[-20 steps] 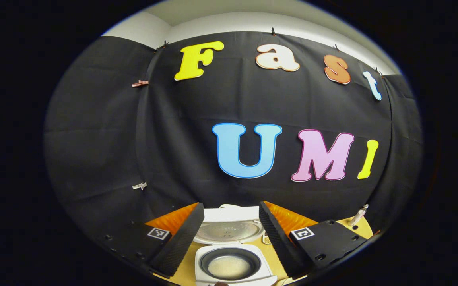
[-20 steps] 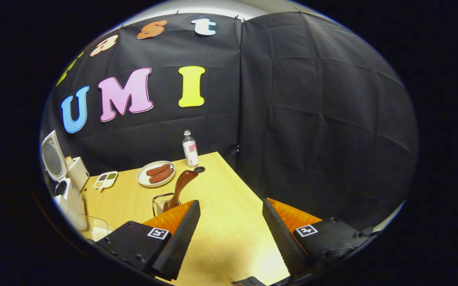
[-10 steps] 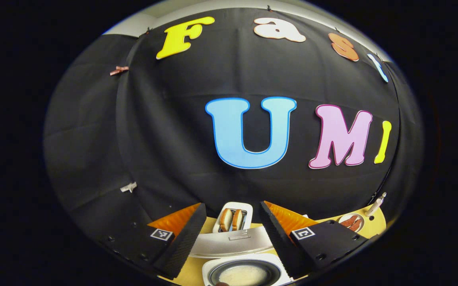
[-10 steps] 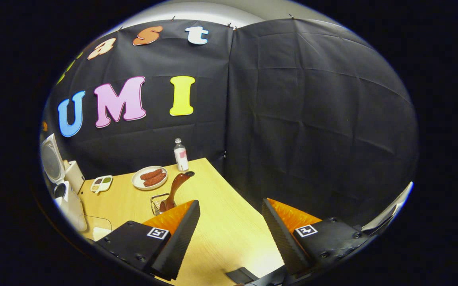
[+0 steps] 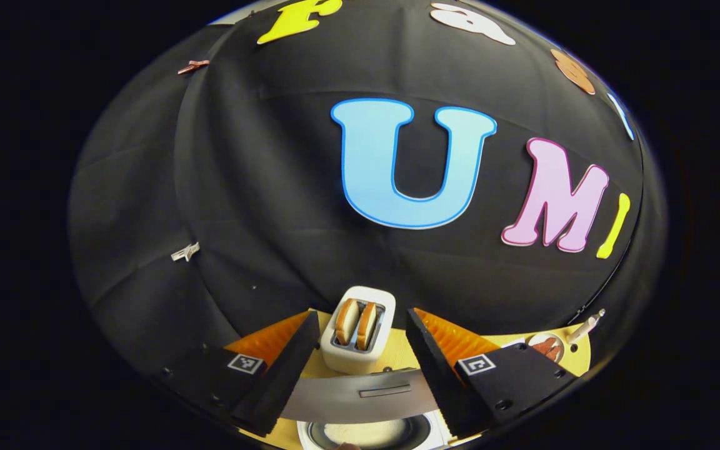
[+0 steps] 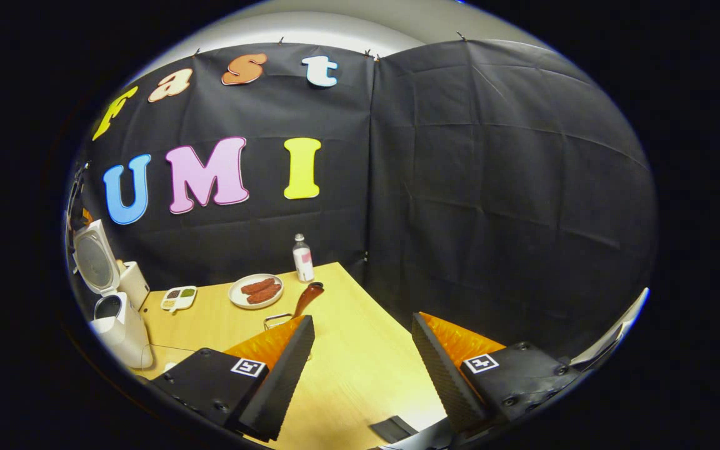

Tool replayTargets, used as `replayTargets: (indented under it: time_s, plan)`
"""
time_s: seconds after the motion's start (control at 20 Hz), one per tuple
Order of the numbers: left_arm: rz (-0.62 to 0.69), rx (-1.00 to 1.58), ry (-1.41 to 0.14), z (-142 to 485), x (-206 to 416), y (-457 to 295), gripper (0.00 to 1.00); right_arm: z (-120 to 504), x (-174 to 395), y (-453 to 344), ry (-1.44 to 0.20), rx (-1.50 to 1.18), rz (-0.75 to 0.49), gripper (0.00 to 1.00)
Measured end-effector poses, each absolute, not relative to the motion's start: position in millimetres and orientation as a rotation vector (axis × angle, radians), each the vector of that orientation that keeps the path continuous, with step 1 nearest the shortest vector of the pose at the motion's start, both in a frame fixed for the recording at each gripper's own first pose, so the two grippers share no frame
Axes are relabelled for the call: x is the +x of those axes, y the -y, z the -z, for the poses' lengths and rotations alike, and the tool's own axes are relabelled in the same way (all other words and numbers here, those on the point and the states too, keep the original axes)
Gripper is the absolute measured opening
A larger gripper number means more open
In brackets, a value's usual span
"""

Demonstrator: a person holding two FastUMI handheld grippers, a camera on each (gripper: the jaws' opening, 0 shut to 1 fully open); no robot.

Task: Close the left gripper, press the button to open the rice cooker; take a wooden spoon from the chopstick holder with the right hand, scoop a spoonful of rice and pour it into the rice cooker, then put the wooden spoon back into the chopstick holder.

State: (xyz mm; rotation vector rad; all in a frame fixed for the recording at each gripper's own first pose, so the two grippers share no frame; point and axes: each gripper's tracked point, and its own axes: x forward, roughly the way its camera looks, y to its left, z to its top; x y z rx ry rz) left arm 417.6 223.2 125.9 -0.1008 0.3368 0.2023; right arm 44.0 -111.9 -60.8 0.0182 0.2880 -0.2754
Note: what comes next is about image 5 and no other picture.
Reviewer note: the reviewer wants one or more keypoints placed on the white round plate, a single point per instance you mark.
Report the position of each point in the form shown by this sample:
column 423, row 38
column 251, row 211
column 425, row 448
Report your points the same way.
column 532, row 340

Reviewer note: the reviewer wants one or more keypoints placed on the black backdrop cloth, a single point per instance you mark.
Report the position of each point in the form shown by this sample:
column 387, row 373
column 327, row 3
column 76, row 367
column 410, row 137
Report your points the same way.
column 260, row 206

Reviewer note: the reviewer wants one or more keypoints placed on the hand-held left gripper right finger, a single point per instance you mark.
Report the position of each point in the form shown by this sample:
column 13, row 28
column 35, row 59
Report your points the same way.
column 435, row 375

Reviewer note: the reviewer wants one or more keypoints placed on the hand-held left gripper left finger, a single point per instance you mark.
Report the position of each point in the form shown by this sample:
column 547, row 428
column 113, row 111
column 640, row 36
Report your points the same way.
column 285, row 375

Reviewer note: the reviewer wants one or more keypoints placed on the white toaster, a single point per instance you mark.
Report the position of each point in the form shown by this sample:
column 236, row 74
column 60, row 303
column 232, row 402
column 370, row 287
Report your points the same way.
column 360, row 361

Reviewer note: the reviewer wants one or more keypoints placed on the white clip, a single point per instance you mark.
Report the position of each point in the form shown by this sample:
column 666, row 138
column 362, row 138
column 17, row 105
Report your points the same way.
column 185, row 252

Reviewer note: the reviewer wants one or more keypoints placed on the small pink label bottle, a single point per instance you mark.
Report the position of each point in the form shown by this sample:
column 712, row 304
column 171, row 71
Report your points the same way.
column 585, row 326

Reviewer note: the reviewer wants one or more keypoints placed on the white rice cooker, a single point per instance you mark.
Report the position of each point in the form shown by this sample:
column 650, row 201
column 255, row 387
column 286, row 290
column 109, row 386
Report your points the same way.
column 335, row 400

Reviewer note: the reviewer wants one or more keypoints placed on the red clip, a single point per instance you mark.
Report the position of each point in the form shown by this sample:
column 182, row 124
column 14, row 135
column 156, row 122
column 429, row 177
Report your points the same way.
column 193, row 66

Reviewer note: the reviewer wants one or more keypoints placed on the toast slice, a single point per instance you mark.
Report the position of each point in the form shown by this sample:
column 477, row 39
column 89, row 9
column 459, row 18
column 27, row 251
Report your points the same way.
column 346, row 322
column 367, row 325

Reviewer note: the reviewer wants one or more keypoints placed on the white rice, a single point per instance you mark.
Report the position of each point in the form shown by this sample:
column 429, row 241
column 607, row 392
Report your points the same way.
column 366, row 432

